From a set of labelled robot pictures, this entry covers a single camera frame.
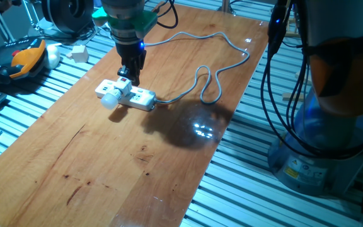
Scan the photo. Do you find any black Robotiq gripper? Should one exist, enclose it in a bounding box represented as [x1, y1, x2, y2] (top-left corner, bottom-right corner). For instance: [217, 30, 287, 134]
[115, 38, 147, 87]

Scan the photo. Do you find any white bulb holder with bulb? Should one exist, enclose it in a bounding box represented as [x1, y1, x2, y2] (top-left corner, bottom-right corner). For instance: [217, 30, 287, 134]
[101, 76, 133, 110]

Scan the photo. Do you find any bystander hand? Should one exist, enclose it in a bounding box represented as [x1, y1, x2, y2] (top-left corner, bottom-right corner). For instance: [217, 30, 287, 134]
[0, 0, 13, 13]

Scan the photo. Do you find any white power strip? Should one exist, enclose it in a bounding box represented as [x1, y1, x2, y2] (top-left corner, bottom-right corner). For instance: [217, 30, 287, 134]
[95, 78, 157, 112]

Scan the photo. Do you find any white polyhedron block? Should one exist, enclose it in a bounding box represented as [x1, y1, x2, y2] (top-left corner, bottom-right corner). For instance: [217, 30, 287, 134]
[66, 45, 89, 64]

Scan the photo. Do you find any small green object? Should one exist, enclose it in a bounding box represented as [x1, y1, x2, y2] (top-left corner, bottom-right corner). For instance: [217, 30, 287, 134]
[91, 6, 108, 26]

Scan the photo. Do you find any white round object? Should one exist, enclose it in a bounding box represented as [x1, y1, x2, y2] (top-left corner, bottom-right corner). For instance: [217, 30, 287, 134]
[44, 44, 61, 70]

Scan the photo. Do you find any black round spool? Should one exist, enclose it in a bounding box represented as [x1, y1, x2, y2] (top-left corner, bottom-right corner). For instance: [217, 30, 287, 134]
[41, 0, 95, 35]

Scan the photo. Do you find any orange black teach pendant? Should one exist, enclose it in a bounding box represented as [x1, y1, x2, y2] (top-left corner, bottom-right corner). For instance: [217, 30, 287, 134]
[0, 37, 47, 85]

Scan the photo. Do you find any thin metal rod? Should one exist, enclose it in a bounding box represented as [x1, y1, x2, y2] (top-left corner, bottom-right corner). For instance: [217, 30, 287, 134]
[22, 0, 40, 29]

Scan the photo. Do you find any orange wooden board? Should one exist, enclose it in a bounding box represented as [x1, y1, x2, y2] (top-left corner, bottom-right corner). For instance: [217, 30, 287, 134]
[0, 3, 270, 227]

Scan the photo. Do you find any small wooden piece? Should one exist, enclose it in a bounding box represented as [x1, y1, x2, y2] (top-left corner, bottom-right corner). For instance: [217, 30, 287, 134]
[282, 91, 304, 102]

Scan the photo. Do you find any grey power strip cable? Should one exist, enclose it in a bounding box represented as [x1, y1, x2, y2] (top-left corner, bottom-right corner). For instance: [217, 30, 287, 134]
[144, 31, 251, 105]

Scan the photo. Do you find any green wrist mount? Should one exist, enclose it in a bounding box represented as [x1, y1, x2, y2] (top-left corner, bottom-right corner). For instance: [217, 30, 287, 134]
[107, 9, 159, 38]

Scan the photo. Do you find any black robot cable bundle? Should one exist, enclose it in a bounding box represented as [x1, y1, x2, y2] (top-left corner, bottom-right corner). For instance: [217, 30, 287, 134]
[143, 0, 363, 160]

